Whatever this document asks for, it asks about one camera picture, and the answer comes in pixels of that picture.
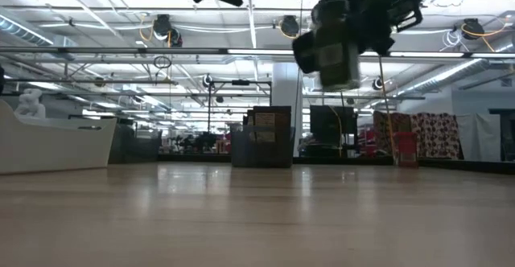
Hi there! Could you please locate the orange brown spice packet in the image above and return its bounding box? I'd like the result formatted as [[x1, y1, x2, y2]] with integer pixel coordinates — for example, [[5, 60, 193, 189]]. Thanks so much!
[[251, 105, 292, 167]]

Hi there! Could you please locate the brown labelled spice packet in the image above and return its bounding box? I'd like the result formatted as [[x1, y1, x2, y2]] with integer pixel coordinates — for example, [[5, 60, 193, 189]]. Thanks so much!
[[243, 112, 277, 144]]

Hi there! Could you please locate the red spice shaker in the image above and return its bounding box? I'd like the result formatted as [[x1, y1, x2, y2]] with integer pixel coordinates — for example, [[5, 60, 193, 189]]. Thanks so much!
[[393, 132, 419, 167]]

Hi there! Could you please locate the white plastic bin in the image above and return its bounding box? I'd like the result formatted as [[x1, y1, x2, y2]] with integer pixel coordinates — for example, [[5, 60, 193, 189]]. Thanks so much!
[[0, 99, 117, 175]]

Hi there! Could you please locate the white concrete column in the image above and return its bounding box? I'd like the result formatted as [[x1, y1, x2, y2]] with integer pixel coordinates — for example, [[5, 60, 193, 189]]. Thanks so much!
[[272, 61, 303, 156]]

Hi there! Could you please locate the black monitor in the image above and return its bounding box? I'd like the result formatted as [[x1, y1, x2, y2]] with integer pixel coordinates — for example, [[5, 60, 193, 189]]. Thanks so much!
[[309, 105, 358, 158]]

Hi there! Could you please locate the dark red patterned cloth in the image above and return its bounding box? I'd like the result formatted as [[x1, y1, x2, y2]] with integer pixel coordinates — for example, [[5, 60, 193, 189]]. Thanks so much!
[[373, 111, 412, 155]]

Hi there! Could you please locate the red white patterned cloth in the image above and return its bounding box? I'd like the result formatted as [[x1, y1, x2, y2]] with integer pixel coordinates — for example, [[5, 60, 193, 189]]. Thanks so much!
[[410, 112, 464, 160]]

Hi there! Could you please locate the grey translucent bin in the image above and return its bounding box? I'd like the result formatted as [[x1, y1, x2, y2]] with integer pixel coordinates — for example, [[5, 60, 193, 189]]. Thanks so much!
[[230, 124, 296, 169]]

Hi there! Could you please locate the dark grey bin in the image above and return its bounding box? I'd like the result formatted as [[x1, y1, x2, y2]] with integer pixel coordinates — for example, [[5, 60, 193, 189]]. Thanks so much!
[[108, 120, 162, 164]]

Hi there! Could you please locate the dark cabinet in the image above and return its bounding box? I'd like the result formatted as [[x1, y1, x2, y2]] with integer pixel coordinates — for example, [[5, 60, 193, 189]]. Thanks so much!
[[488, 108, 515, 162]]

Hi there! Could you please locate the white lumpy object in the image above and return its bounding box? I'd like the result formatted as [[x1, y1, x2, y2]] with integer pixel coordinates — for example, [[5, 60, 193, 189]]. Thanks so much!
[[14, 88, 46, 119]]

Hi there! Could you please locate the black ceiling cable reel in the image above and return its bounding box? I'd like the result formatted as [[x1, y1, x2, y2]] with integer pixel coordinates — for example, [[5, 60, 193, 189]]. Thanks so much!
[[461, 17, 486, 41], [280, 14, 301, 39], [152, 14, 183, 47]]

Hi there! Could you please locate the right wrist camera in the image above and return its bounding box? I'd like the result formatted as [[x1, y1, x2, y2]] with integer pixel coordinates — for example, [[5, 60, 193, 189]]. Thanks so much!
[[388, 0, 423, 34]]

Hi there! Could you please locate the yellow hanging cord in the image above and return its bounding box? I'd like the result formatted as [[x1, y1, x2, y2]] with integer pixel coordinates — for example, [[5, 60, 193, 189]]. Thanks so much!
[[377, 55, 398, 159]]

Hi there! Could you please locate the silver ventilation duct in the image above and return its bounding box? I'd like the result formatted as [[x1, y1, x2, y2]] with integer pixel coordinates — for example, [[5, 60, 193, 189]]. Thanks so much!
[[396, 33, 515, 97]]

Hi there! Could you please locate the long aluminium light rail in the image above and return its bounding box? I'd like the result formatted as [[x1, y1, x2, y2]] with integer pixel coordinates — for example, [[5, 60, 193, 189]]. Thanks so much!
[[0, 46, 515, 58]]

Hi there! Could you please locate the silver ceiling duct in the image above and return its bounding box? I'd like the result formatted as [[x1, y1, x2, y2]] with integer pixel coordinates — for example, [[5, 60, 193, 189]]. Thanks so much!
[[0, 15, 56, 47]]

